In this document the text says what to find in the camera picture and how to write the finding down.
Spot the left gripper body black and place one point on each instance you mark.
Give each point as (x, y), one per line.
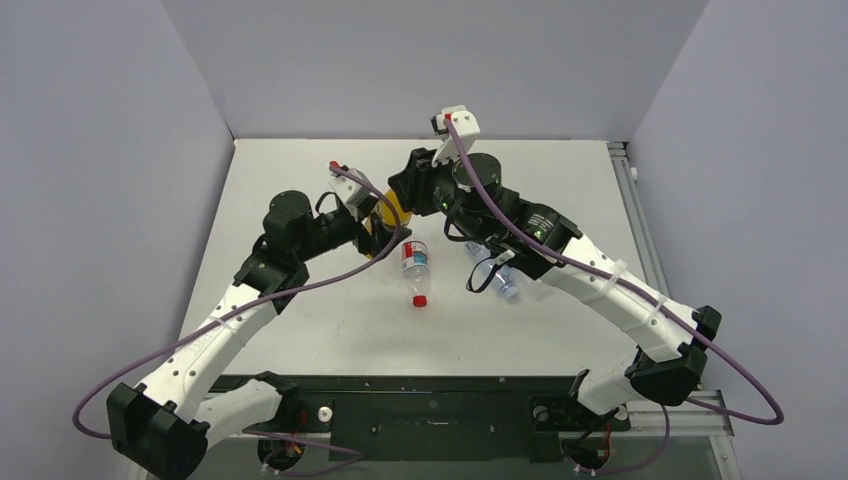
(361, 238)

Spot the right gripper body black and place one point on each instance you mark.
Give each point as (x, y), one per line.
(411, 186)

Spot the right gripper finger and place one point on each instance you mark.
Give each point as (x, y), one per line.
(420, 160)
(408, 189)

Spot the yellow juice bottle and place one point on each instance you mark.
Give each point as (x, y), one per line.
(395, 216)

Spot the clear bottle red label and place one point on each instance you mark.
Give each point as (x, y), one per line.
(415, 267)

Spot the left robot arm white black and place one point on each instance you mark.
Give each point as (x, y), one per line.
(166, 424)

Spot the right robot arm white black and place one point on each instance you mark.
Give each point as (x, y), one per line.
(544, 245)

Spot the clear crumpled water bottle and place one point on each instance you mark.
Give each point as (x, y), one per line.
(487, 275)

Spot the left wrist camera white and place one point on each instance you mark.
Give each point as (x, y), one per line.
(346, 184)

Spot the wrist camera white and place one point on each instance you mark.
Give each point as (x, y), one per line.
(346, 184)
(458, 129)

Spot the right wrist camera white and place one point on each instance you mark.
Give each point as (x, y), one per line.
(458, 129)

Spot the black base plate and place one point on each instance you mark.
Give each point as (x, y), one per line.
(449, 418)

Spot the aluminium frame rail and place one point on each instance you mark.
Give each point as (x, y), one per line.
(626, 177)

